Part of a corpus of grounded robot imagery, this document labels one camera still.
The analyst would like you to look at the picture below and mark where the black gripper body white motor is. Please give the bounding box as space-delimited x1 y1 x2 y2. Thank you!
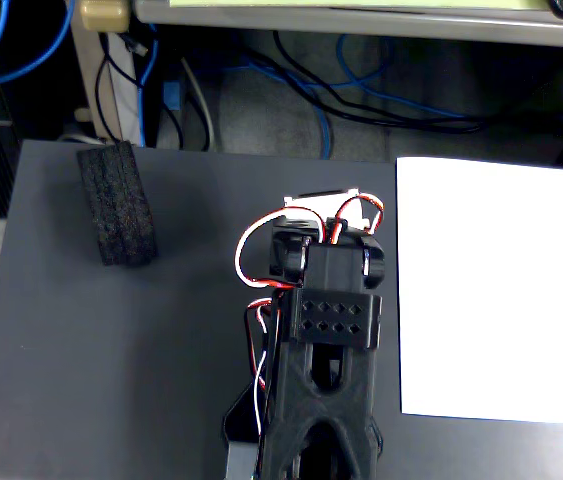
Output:
270 187 386 251

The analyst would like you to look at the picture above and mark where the black foam cube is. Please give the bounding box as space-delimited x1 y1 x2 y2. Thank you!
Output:
76 140 160 267

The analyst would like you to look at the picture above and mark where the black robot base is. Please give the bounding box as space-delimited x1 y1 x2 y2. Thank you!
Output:
222 387 385 480

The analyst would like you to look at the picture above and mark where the blue connector block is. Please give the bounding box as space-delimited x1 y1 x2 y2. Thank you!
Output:
162 81 183 112

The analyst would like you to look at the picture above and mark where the grey desk top edge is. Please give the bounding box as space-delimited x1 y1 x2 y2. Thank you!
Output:
133 0 563 50

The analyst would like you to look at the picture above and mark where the white paper sheet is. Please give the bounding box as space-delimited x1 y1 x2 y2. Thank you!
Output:
395 156 563 426

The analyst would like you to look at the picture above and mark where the beige desk side panel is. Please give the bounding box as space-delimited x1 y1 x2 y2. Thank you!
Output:
70 22 143 147

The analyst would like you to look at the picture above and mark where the black board mat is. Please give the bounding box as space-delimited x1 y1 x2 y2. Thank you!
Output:
0 139 563 480

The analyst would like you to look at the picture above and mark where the grey table clamp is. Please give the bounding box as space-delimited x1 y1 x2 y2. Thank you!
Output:
225 439 258 480

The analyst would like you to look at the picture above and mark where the beige plastic knob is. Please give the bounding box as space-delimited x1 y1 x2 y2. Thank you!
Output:
79 0 131 33

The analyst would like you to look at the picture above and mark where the small red white servo cable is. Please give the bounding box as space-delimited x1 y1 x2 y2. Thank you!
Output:
328 194 385 237

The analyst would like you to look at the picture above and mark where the long blue floor cable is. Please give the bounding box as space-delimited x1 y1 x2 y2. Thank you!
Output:
240 33 467 161

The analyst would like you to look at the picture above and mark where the white red servo cable loop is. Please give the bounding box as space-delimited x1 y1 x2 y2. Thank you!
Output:
234 209 307 291

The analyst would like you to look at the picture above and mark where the black floor cable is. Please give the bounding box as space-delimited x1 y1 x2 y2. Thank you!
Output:
272 30 492 135

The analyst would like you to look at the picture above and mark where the beige cable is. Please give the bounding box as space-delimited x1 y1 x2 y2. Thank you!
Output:
179 57 218 152

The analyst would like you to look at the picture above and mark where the red white black wire bundle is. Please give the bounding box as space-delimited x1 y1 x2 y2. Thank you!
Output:
244 295 285 436

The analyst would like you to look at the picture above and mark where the blue hanging cable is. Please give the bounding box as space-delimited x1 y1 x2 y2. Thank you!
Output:
136 22 161 147

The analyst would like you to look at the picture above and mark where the black hanging cable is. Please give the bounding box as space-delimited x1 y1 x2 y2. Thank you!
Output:
94 32 137 144

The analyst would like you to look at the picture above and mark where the blue looped cable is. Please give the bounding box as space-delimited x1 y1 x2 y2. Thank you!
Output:
0 0 76 85

